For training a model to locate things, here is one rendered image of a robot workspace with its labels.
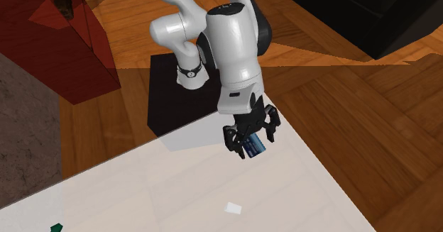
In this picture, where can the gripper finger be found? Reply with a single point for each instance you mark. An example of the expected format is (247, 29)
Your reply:
(232, 139)
(272, 120)

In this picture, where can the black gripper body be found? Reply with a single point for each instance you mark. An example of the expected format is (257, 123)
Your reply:
(250, 120)

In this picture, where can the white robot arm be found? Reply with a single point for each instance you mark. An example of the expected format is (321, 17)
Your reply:
(232, 34)

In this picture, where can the small white flat card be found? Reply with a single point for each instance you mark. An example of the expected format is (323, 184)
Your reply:
(233, 208)

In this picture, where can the black robot stand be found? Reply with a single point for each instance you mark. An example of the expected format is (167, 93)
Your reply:
(173, 100)

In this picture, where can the black furniture piece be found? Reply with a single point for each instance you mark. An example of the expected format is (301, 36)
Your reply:
(363, 13)

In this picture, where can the dark green object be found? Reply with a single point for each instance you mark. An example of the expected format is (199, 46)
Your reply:
(57, 228)

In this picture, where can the dark red wooden cabinet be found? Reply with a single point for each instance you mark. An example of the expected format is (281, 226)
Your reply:
(52, 51)

